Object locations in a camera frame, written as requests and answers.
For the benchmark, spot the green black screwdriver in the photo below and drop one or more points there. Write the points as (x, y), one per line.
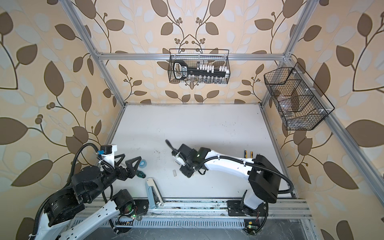
(140, 174)

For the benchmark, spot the yellow black pliers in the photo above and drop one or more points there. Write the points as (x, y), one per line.
(248, 154)

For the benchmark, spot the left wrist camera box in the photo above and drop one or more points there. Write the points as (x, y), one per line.
(106, 154)

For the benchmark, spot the black socket holder tool set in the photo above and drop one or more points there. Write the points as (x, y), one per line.
(183, 71)

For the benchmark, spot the blue tape roll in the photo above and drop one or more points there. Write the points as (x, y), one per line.
(143, 164)

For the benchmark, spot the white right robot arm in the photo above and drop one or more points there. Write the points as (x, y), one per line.
(266, 181)

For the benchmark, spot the black wire basket wall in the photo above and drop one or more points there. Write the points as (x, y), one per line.
(216, 57)
(300, 101)

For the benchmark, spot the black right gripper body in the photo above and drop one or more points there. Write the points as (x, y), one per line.
(187, 170)

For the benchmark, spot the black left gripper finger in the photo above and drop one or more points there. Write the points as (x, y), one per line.
(119, 159)
(132, 166)

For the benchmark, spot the blue white stapler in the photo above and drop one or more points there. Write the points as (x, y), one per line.
(154, 196)

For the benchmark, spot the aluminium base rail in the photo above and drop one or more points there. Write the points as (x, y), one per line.
(188, 213)

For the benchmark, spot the aluminium frame corner post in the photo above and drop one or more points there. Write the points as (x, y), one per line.
(87, 41)

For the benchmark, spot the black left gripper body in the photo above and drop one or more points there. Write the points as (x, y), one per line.
(107, 176)

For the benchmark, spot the black wire basket right wall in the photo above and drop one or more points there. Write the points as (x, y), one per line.
(300, 101)

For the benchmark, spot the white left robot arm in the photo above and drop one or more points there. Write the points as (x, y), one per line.
(52, 221)

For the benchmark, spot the black wire basket back wall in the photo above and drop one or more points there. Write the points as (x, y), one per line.
(216, 57)

